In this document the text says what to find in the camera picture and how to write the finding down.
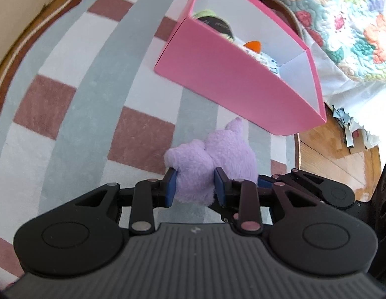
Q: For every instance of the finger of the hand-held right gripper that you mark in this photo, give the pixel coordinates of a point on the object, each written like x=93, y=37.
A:
x=265, y=182
x=227, y=213

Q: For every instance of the orange makeup sponge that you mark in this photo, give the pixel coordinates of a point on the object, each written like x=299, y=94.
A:
x=254, y=46

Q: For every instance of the floral quilt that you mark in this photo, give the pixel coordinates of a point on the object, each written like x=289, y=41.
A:
x=351, y=21

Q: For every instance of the green yarn ball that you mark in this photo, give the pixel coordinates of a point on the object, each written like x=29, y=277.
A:
x=216, y=21

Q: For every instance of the blue-grey crumpled papers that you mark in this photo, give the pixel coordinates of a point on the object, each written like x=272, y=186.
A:
x=344, y=121

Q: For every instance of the pink cardboard box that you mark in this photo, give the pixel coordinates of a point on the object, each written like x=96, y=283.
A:
x=224, y=74

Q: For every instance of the purple plush toy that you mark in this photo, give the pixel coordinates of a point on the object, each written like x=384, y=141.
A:
x=224, y=155

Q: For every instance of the white printed tissue pack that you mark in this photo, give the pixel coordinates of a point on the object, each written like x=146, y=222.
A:
x=264, y=60

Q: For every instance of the checked striped rug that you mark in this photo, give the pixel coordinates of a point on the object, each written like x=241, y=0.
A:
x=87, y=99

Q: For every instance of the white bed skirt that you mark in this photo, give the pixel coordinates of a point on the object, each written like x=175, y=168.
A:
x=345, y=90

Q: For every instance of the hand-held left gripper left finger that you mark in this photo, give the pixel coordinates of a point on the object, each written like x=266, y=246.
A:
x=171, y=188

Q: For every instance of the beige cabinet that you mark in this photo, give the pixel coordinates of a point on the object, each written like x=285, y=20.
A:
x=18, y=12

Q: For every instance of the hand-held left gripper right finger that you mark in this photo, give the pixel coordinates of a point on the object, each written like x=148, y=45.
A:
x=218, y=187

